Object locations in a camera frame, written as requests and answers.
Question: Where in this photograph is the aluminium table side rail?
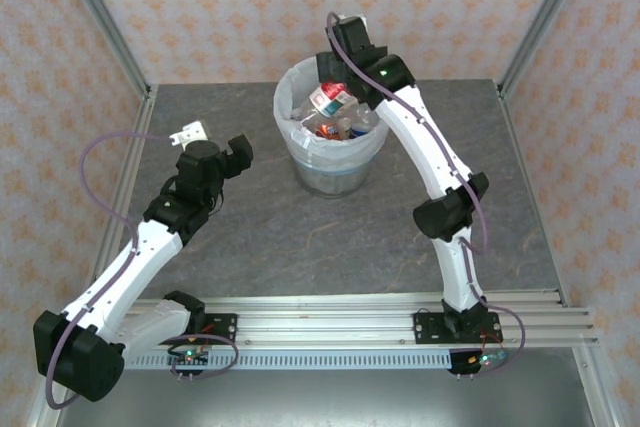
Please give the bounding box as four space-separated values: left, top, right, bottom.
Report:
87 84 160 298
494 80 569 306

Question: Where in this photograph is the clear plastic bin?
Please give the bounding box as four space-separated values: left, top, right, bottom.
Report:
289 151 374 198

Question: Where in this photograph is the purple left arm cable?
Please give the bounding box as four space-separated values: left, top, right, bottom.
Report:
44 130 239 411

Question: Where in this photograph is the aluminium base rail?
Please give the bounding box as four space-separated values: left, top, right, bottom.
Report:
117 291 600 351

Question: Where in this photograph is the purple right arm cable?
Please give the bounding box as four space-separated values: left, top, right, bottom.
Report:
325 11 527 378

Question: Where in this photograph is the aluminium lower frame bar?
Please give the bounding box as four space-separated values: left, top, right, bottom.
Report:
25 386 56 427
572 346 627 427

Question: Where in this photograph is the white lined trash bin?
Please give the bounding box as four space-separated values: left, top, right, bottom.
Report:
272 54 392 179

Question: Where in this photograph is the aluminium frame post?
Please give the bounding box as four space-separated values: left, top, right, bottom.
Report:
497 0 599 98
52 0 154 99

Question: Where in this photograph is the white slotted cable duct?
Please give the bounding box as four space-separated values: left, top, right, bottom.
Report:
122 350 501 371

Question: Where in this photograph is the black controller board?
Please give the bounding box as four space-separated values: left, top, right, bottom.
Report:
446 345 515 378
167 345 212 379

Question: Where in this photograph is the clear bottle blue label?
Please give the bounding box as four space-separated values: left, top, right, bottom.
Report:
349 116 381 141

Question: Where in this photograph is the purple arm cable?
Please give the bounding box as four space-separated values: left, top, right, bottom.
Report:
325 11 527 378
44 130 239 411

